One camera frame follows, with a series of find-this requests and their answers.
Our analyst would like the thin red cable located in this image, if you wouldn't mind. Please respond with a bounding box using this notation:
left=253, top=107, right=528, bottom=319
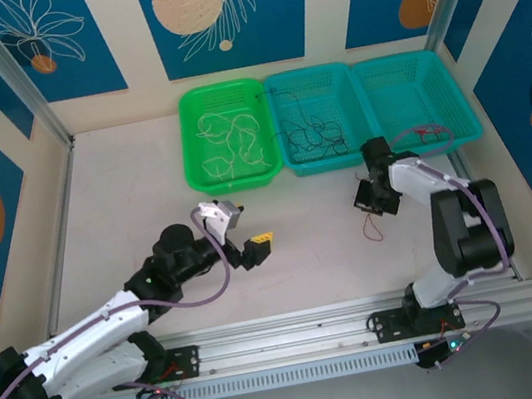
left=359, top=211, right=386, bottom=246
left=410, top=120, right=450, bottom=141

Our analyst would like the thin black cable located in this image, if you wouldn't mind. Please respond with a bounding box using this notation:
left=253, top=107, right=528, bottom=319
left=281, top=113, right=328, bottom=158
left=254, top=82, right=309, bottom=135
left=312, top=118, right=350, bottom=160

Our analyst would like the thin white cable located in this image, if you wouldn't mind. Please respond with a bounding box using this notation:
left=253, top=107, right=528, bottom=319
left=200, top=152, right=240, bottom=188
left=219, top=130, right=247, bottom=165
left=194, top=111, right=231, bottom=151
left=225, top=112, right=267, bottom=165
left=241, top=143, right=273, bottom=172

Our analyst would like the teal perforated plastic basket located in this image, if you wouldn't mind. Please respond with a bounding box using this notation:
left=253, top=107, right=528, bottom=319
left=259, top=57, right=386, bottom=181
left=348, top=42, right=486, bottom=162

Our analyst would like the green perforated plastic basket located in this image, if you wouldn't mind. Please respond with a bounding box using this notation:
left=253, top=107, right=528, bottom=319
left=171, top=73, right=288, bottom=202

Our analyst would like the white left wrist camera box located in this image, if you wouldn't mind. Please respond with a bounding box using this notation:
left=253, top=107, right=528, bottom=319
left=195, top=195, right=249, bottom=247

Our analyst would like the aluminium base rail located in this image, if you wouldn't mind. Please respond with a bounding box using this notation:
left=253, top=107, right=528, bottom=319
left=157, top=271, right=532, bottom=378

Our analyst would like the aluminium frame rail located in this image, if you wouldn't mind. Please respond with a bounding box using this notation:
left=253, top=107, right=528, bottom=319
left=17, top=138, right=106, bottom=337

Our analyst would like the grey slotted cable duct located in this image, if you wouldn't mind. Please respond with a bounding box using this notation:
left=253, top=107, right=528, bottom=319
left=51, top=341, right=420, bottom=399

